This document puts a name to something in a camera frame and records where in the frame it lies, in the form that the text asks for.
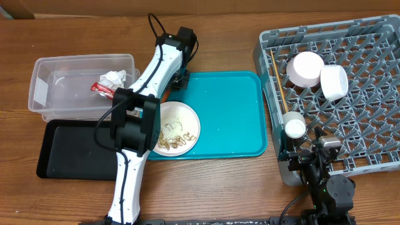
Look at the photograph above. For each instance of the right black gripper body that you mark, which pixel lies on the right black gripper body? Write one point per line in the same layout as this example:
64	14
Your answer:
314	172

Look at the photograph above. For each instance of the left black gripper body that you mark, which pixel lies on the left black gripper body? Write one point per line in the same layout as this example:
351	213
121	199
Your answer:
180	79

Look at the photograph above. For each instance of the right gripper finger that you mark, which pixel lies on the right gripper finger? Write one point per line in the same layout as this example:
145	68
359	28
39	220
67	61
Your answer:
319	132
286	147

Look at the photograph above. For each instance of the white cup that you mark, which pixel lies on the white cup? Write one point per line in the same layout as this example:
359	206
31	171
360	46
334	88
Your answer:
294	124

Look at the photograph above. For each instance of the white plate with food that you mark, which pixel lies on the white plate with food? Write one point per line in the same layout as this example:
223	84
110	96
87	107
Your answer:
191	124

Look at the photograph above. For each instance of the pink and white bowl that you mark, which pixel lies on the pink and white bowl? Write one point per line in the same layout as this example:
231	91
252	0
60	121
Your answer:
304	69

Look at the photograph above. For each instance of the white tissue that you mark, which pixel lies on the white tissue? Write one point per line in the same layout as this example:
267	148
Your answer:
113	79

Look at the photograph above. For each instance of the red snack wrapper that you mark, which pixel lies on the red snack wrapper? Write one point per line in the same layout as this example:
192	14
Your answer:
103	90

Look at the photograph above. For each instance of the wooden chopstick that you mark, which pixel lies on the wooden chopstick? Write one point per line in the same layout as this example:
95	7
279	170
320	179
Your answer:
279	82

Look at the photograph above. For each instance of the orange carrot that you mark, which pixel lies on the orange carrot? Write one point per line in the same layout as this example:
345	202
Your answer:
165	95

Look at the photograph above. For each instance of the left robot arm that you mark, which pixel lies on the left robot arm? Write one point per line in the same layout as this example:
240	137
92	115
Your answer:
136	119

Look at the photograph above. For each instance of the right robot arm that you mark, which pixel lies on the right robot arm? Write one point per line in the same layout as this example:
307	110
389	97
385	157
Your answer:
331	195

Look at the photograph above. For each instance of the grey dishwasher rack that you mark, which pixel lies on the grey dishwasher rack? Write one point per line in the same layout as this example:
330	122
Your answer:
366	120

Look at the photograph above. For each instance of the pile of white rice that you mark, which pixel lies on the pile of white rice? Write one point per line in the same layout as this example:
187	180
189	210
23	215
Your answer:
171	125

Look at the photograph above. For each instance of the teal plastic serving tray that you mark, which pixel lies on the teal plastic serving tray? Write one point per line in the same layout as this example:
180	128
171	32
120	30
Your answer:
231	114

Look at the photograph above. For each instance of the brown peanut shells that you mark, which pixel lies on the brown peanut shells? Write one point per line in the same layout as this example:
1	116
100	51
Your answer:
174	141

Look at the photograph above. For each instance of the clear plastic storage bin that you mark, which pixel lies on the clear plastic storage bin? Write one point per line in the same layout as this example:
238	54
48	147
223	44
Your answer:
61	86

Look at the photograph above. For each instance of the black plastic tray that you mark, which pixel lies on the black plastic tray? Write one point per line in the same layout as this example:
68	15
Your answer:
69	152

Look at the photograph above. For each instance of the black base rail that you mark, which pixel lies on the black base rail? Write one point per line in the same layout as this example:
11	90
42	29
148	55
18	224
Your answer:
218	222

